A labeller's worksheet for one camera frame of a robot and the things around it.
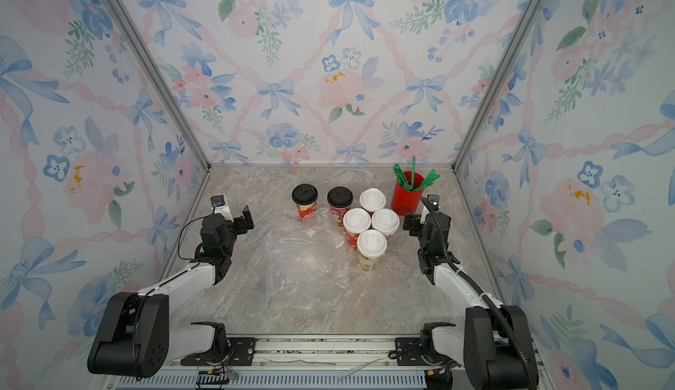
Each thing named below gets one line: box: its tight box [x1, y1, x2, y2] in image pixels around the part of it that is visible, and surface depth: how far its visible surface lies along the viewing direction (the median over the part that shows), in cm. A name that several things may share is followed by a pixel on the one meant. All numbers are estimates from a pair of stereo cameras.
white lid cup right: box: [370, 208, 400, 238], surface depth 83 cm
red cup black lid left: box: [291, 183, 319, 223], surface depth 90 cm
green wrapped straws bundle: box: [392, 155, 442, 193], surface depth 93 cm
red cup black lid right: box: [326, 186, 355, 227], surface depth 90 cm
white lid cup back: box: [359, 187, 387, 213], surface depth 89 cm
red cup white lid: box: [342, 207, 372, 252], surface depth 84 cm
